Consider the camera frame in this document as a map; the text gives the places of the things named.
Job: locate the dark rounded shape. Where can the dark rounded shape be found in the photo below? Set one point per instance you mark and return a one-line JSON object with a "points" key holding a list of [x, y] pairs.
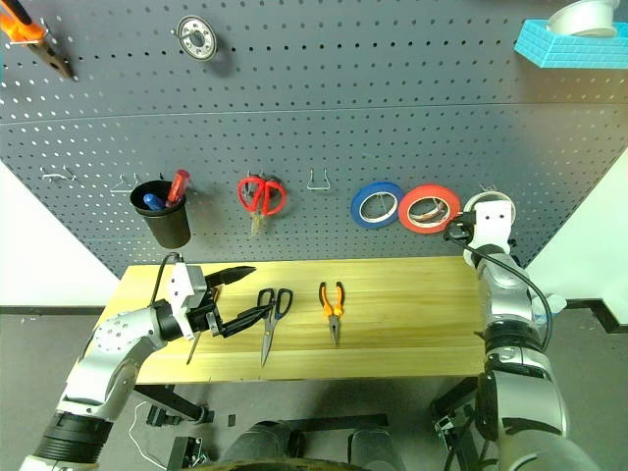
{"points": [[262, 444], [375, 449]]}

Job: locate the white rounded plastic piece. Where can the white rounded plastic piece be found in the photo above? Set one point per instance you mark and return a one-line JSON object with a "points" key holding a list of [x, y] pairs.
{"points": [[556, 302]]}

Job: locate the black metal table leg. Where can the black metal table leg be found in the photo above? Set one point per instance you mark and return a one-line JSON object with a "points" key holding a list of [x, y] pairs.
{"points": [[172, 400], [461, 417]]}

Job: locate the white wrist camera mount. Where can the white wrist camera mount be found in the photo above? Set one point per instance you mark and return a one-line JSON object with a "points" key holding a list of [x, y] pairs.
{"points": [[492, 223], [180, 289]]}

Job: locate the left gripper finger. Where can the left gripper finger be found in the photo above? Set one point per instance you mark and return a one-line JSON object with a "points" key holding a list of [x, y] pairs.
{"points": [[230, 276], [247, 316]]}

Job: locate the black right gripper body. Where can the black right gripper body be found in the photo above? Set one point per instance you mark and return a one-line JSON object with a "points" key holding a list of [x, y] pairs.
{"points": [[466, 219]]}

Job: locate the black metal table crossbar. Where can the black metal table crossbar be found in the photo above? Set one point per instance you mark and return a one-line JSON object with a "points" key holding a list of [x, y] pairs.
{"points": [[338, 420]]}

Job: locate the white tape roll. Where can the white tape roll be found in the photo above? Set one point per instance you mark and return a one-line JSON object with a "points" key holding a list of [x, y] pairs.
{"points": [[478, 197]]}

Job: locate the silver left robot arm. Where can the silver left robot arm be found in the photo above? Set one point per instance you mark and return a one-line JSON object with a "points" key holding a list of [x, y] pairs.
{"points": [[118, 338]]}

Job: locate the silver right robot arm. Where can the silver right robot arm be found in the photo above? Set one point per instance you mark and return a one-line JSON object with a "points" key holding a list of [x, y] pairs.
{"points": [[510, 299]]}

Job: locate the black plastic cup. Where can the black plastic cup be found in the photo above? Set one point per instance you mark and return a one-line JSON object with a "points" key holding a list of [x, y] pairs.
{"points": [[169, 228]]}

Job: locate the blue tape roll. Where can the blue tape roll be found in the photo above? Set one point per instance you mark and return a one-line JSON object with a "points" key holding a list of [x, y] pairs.
{"points": [[357, 208]]}

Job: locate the blue brick pattern box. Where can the blue brick pattern box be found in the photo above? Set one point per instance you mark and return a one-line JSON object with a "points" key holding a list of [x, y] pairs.
{"points": [[574, 49]]}

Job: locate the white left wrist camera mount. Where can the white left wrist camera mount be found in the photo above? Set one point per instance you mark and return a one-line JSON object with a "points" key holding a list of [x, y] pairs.
{"points": [[180, 289]]}

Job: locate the red tape roll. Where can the red tape roll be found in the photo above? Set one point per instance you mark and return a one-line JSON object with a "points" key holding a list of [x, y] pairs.
{"points": [[432, 192]]}

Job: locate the white plastic spool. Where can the white plastic spool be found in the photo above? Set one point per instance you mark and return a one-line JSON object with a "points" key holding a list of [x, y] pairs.
{"points": [[584, 17]]}

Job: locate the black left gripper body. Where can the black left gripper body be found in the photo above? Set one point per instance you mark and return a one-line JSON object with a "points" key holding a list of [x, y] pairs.
{"points": [[206, 314]]}

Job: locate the grey metal pegboard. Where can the grey metal pegboard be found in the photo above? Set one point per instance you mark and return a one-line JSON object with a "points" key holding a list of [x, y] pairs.
{"points": [[314, 122]]}

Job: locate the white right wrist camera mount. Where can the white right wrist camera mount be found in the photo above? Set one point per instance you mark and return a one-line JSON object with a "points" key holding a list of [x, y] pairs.
{"points": [[492, 223]]}

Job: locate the round silver metal disc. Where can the round silver metal disc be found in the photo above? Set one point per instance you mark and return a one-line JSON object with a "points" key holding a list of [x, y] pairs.
{"points": [[198, 39]]}

